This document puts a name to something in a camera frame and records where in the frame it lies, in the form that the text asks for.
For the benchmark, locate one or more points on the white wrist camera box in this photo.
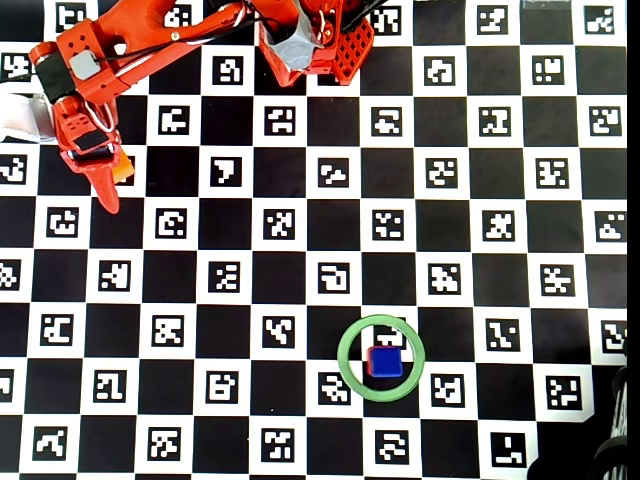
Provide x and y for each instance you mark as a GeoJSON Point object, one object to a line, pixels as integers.
{"type": "Point", "coordinates": [25, 120]}

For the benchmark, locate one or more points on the blue cube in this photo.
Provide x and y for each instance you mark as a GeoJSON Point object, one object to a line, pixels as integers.
{"type": "Point", "coordinates": [388, 361]}

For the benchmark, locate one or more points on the clear tape strip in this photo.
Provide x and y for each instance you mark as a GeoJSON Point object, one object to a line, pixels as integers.
{"type": "Point", "coordinates": [545, 4]}

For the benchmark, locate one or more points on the red lattice robot base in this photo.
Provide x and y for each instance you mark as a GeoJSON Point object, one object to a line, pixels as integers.
{"type": "Point", "coordinates": [352, 50]}

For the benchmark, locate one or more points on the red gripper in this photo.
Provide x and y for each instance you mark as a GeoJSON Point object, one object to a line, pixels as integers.
{"type": "Point", "coordinates": [93, 161]}

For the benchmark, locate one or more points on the red cube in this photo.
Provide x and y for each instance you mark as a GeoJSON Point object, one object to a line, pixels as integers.
{"type": "Point", "coordinates": [369, 362]}

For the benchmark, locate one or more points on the red robot arm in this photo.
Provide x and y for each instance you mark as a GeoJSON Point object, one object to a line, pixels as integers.
{"type": "Point", "coordinates": [135, 17]}

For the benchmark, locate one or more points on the orange cube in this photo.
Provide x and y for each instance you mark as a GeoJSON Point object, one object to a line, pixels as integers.
{"type": "Point", "coordinates": [125, 167]}

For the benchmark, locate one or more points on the black ribbed flexible tripod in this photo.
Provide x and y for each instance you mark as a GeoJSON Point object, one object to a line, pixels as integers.
{"type": "Point", "coordinates": [619, 415]}

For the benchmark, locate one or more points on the grey duct tape patch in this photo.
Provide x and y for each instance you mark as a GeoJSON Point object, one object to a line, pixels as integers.
{"type": "Point", "coordinates": [295, 47]}

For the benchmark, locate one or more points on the black white marker board mat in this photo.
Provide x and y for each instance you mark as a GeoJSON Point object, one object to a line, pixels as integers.
{"type": "Point", "coordinates": [175, 270]}

